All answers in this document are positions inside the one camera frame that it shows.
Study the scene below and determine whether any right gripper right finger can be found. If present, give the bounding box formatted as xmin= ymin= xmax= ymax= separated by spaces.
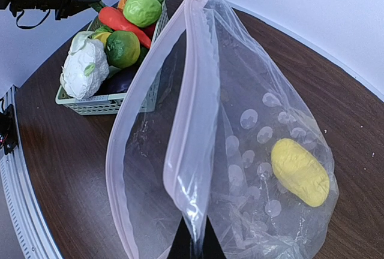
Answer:
xmin=197 ymin=218 xmax=226 ymax=259

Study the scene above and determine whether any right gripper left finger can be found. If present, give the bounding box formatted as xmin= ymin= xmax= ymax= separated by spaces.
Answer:
xmin=167 ymin=218 xmax=193 ymax=259

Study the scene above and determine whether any red orange toy carrot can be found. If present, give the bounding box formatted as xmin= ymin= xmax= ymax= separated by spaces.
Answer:
xmin=98 ymin=7 xmax=152 ymax=49

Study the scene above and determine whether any orange toy pepper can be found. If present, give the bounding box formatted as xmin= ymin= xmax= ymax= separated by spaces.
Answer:
xmin=117 ymin=0 xmax=127 ymax=11

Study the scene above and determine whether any green toy lime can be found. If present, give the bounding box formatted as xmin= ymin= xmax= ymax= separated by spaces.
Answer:
xmin=123 ymin=0 xmax=162 ymax=28

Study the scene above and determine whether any clear zip top bag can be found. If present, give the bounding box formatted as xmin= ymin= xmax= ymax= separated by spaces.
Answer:
xmin=106 ymin=0 xmax=339 ymax=258

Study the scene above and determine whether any yellow orange toy fruit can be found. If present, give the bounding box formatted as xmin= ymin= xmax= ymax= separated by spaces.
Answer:
xmin=91 ymin=32 xmax=112 ymax=46

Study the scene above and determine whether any striped green toy watermelon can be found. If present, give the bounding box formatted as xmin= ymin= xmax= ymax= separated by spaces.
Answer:
xmin=106 ymin=31 xmax=140 ymax=69

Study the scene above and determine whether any white toy cauliflower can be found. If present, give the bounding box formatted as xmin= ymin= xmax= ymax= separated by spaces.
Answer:
xmin=59 ymin=31 xmax=109 ymax=100

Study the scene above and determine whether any dark purple toy eggplant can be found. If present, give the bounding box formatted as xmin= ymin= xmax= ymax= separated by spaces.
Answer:
xmin=96 ymin=68 xmax=138 ymax=95

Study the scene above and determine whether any green perforated plastic basket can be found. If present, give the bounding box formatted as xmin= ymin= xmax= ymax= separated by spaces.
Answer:
xmin=55 ymin=0 xmax=169 ymax=116

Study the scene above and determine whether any front aluminium rail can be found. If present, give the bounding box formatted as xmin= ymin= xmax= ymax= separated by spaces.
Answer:
xmin=1 ymin=86 xmax=62 ymax=258

